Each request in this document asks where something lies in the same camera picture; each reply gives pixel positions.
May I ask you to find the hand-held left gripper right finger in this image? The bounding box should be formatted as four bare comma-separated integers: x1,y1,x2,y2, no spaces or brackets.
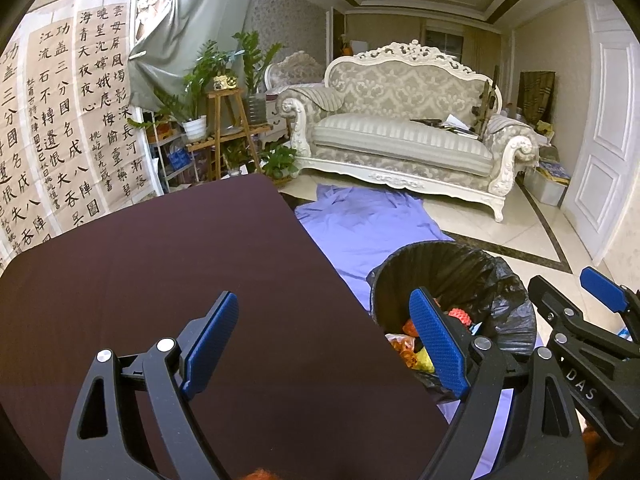
409,287,585,480

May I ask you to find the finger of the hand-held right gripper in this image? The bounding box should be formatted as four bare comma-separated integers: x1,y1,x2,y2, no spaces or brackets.
580,266,640,322
528,274,637,362

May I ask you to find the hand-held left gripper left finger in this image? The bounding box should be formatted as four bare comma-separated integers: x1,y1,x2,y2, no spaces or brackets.
60,290,240,480

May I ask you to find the black trash bin with bag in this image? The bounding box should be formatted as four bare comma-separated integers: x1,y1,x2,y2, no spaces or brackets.
369,241,538,403

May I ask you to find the dark brown table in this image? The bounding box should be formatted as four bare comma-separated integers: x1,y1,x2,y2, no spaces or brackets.
0,173,448,480

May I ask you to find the grey storage box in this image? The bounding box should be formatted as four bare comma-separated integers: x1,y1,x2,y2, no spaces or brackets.
522,167,571,207

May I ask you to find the purple floor cloth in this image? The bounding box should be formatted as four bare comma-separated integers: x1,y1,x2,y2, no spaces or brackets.
294,183,538,480

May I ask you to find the white panelled door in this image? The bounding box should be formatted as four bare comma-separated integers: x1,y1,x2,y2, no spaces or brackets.
560,2,640,268

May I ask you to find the blue box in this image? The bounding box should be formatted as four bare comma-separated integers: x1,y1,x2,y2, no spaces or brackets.
167,147,193,171

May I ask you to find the white metal shelf rack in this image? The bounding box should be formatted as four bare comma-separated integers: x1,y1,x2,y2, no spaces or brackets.
147,120,201,196

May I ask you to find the small leafy floor plant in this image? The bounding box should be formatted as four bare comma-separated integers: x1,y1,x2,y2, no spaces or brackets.
260,142,299,181

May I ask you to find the brown woven panel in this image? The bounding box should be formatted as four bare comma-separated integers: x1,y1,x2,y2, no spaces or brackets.
517,71,556,128

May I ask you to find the ornate white carved sofa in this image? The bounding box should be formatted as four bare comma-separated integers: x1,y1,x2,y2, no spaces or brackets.
276,40,541,223

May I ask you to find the brown long object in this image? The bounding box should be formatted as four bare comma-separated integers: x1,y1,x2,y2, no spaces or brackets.
472,65,503,136

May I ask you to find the potted plant white pot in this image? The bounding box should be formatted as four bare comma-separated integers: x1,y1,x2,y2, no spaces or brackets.
152,40,236,143

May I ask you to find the wooden plant stand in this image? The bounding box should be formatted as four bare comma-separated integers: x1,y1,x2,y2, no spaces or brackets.
186,87,273,181

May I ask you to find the white side cabinet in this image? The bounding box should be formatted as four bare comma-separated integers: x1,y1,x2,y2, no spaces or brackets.
262,95,291,141

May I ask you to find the tall leafy plant dark pot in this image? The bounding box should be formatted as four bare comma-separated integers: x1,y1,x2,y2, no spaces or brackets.
232,30,283,126

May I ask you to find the calligraphy paper sheet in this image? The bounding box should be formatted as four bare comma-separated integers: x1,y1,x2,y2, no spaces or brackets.
72,0,151,201
0,40,53,271
25,17,101,233

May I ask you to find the ornate white carved armchair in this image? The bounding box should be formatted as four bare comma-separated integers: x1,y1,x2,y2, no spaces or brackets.
264,51,326,92

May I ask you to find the grey curtain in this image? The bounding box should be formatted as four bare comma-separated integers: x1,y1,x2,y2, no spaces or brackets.
127,0,261,110

